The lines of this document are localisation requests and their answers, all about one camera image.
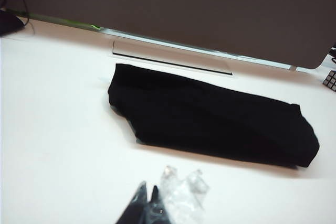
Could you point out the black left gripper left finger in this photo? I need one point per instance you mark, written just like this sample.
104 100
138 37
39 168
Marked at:
134 208

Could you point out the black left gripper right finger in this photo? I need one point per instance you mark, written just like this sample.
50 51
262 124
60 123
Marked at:
156 208

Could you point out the black polo shirt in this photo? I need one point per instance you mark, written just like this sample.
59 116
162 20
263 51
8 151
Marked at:
210 124

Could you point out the green strip under partition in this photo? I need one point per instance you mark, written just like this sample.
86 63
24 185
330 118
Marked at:
65 22

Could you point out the Rubik's cube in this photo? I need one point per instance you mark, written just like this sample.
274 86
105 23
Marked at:
331 82

